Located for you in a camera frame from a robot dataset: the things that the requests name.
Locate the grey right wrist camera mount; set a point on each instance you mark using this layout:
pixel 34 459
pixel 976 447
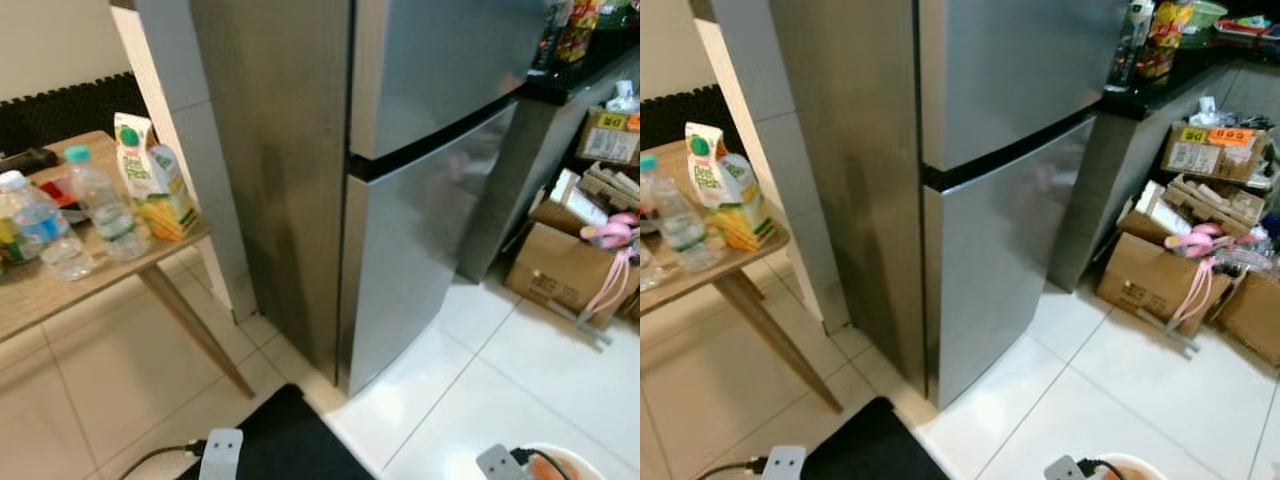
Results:
pixel 1065 470
pixel 497 465

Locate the yellow green cup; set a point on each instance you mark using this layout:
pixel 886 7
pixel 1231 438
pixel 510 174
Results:
pixel 8 240

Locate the labelled cardboard box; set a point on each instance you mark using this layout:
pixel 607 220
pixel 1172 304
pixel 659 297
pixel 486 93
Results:
pixel 610 145
pixel 1200 155

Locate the yellow red snack bag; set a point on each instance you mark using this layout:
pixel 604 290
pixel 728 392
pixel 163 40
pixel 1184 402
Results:
pixel 578 30
pixel 1165 35

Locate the plain brown cardboard box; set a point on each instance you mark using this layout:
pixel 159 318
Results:
pixel 1140 275
pixel 555 270

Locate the orange peach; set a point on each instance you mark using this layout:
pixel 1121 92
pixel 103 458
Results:
pixel 555 470
pixel 1125 473

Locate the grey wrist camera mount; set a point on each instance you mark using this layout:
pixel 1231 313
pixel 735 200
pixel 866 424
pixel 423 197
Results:
pixel 783 465
pixel 497 465
pixel 1065 470
pixel 220 455

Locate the black floor mat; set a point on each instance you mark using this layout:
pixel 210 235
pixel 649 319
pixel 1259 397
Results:
pixel 290 440
pixel 870 445

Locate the white green juice carton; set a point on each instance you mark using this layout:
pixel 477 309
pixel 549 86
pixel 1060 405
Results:
pixel 722 190
pixel 150 180

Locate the black remote control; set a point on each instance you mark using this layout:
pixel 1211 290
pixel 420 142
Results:
pixel 30 160

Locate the silver refrigerator cabinet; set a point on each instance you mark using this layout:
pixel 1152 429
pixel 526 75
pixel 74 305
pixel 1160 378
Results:
pixel 850 150
pixel 270 150

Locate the black kitchen countertop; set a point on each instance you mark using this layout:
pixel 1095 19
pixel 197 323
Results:
pixel 590 70
pixel 1170 90

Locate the wooden table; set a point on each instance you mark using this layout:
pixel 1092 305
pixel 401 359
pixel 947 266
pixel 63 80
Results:
pixel 50 290
pixel 690 285

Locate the black foam wall panel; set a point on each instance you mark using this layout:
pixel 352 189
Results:
pixel 60 110
pixel 675 118

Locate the brown cardboard box with label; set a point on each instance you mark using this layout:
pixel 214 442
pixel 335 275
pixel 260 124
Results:
pixel 1250 315

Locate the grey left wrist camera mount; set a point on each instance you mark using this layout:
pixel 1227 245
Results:
pixel 220 455
pixel 783 465

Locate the crumpled white plastic bag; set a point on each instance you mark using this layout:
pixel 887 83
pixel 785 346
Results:
pixel 1210 112
pixel 622 100

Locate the clear teal-capped water bottle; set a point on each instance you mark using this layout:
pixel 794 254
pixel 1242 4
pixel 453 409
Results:
pixel 108 215
pixel 685 230

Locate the white round plate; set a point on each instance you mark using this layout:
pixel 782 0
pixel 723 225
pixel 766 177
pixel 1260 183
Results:
pixel 1155 473
pixel 588 470

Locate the red flat packet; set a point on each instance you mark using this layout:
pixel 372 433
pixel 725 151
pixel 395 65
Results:
pixel 65 190

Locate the green plastic bowl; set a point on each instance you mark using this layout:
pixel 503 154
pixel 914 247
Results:
pixel 1205 18

